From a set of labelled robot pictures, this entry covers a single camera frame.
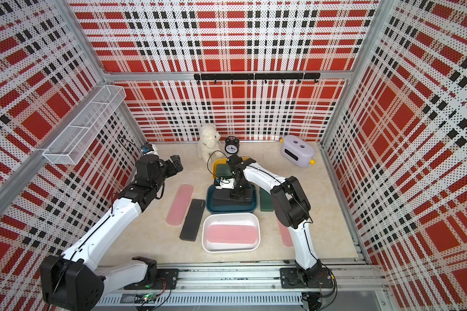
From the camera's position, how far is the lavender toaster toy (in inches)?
41.8

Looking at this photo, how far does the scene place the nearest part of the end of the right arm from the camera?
724 millimetres

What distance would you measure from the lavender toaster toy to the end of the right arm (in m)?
0.35

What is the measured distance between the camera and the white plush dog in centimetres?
101
